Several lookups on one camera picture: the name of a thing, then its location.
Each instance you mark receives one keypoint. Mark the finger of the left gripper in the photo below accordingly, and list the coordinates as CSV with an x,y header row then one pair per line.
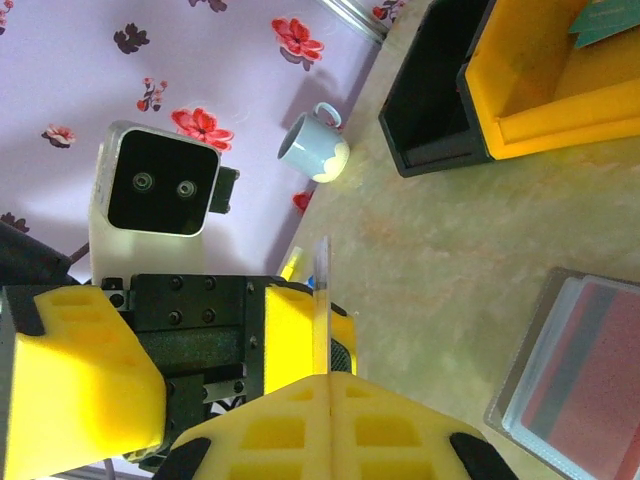
x,y
80,385
290,335

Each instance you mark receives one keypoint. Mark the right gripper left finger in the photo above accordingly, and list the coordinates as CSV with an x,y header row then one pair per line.
x,y
280,430

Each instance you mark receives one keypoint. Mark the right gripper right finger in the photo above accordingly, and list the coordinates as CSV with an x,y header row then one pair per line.
x,y
390,435

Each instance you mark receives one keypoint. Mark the white red card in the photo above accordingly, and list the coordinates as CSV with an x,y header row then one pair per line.
x,y
600,390

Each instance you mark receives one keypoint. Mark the teal card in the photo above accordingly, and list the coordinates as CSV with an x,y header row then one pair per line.
x,y
610,22
582,40

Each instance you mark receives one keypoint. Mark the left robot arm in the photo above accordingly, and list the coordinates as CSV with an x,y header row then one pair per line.
x,y
25,255

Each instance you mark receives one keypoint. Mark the yellow marker pen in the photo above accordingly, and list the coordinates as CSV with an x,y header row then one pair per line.
x,y
292,262

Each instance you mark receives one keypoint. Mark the blue mug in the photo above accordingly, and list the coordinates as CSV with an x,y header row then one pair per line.
x,y
320,160

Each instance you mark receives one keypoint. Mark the black plastic bin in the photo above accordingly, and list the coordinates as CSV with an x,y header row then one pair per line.
x,y
430,100

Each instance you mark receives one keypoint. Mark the orange plastic bin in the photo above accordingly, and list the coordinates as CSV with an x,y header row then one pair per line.
x,y
550,125

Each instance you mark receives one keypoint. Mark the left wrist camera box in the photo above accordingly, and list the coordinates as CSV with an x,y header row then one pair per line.
x,y
160,185

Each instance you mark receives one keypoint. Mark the aluminium corner post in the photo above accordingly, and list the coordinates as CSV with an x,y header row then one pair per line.
x,y
357,20

